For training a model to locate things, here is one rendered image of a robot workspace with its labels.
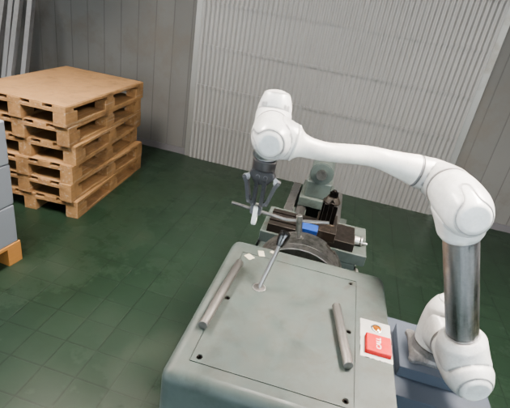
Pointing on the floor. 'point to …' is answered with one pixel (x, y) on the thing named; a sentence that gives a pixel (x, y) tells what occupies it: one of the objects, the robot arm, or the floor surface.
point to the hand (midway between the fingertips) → (255, 214)
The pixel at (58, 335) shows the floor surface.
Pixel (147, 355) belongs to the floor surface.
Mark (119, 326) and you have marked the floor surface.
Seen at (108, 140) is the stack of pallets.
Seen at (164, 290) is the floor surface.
